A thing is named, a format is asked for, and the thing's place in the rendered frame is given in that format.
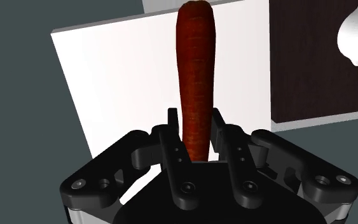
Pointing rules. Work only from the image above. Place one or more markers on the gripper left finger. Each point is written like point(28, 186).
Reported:
point(169, 155)

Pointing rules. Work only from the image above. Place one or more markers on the orange carrot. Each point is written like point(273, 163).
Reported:
point(195, 77)

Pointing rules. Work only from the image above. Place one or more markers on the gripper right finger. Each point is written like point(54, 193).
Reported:
point(237, 155)

